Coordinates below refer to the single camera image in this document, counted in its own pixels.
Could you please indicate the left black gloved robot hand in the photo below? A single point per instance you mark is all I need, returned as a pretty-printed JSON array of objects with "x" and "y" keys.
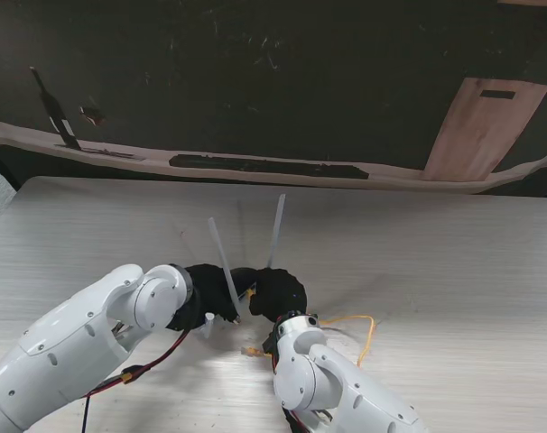
[{"x": 210, "y": 291}]

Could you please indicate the right black gloved robot hand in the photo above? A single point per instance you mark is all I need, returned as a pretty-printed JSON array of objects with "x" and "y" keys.
[{"x": 280, "y": 293}]

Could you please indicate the dark router with white antennas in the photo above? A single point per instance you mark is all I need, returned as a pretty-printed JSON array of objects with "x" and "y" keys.
[{"x": 242, "y": 277}]

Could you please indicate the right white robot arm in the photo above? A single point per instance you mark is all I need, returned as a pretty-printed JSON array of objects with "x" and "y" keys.
[{"x": 332, "y": 379}]

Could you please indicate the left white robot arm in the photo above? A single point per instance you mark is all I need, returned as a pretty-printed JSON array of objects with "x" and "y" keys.
[{"x": 79, "y": 343}]

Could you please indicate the long black flat strip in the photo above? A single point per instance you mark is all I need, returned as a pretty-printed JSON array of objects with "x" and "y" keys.
[{"x": 264, "y": 164}]

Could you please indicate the small red black object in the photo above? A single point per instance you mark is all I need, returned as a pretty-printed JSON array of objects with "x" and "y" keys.
[{"x": 92, "y": 115}]

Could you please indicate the black bottle with white label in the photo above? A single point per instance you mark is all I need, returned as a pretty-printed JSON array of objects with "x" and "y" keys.
[{"x": 57, "y": 113}]

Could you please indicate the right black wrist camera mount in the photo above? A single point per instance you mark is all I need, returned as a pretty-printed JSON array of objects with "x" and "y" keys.
[{"x": 270, "y": 345}]

